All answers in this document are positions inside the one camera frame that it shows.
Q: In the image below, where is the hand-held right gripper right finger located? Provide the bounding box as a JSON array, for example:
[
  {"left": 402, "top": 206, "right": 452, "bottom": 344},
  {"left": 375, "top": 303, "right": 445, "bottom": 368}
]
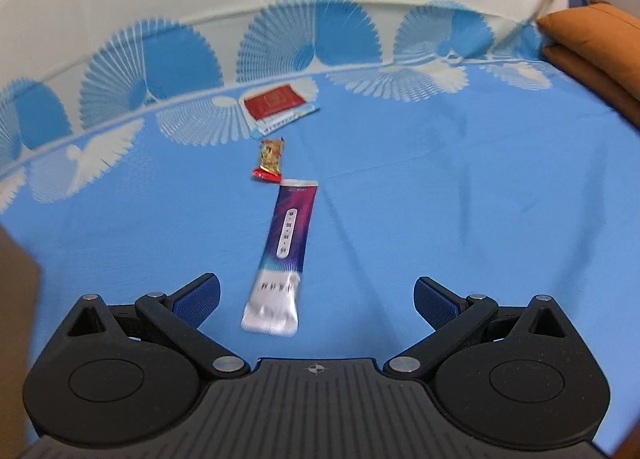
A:
[{"left": 382, "top": 277, "right": 581, "bottom": 380}]

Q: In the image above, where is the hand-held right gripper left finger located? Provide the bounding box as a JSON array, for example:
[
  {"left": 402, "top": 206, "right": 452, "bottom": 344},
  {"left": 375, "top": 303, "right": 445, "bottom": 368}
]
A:
[{"left": 55, "top": 274, "right": 249, "bottom": 381}]

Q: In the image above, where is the purple stick packet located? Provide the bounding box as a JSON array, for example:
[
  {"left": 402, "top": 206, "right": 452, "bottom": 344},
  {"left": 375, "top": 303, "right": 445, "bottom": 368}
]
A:
[{"left": 240, "top": 179, "right": 319, "bottom": 337}]

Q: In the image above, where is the brown cardboard box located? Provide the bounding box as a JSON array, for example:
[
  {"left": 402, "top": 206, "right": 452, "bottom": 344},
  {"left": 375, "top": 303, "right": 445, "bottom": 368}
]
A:
[{"left": 0, "top": 226, "right": 42, "bottom": 459}]

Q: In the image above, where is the blue fan-patterned sheet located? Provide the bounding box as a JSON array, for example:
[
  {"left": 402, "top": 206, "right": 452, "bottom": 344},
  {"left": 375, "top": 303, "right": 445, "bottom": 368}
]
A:
[{"left": 0, "top": 0, "right": 640, "bottom": 459}]

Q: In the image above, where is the small gold red candy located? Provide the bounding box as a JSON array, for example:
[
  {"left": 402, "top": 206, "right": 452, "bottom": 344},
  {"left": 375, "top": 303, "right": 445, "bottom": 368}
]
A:
[{"left": 251, "top": 138, "right": 287, "bottom": 184}]

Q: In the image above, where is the red flat packet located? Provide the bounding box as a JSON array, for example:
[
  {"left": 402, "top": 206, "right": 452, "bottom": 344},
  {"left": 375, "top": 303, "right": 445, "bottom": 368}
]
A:
[{"left": 241, "top": 82, "right": 321, "bottom": 138}]

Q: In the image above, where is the orange cushion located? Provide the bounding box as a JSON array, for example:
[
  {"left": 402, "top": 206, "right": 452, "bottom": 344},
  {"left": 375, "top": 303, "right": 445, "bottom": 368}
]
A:
[
  {"left": 542, "top": 44, "right": 640, "bottom": 128},
  {"left": 536, "top": 1, "right": 640, "bottom": 104}
]

